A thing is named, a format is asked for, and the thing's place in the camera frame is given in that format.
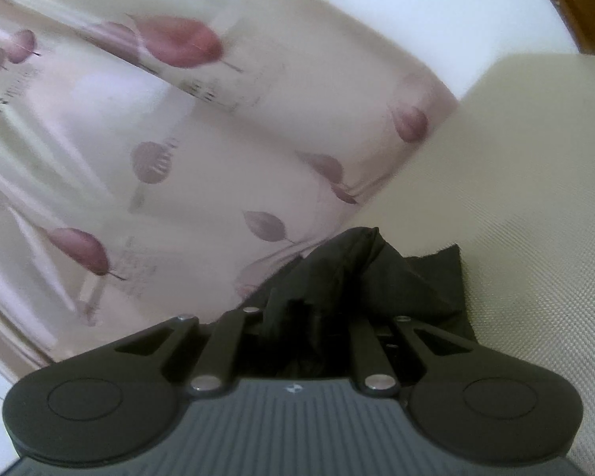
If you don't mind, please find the leaf print curtain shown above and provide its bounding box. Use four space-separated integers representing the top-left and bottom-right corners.
0 0 459 372

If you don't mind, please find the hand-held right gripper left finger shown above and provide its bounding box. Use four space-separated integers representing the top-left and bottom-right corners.
111 306 265 398

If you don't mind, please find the black garment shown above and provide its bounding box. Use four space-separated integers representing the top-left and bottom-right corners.
238 226 479 382

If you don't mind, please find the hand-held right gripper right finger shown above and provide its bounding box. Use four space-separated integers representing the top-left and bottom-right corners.
348 315 480 398

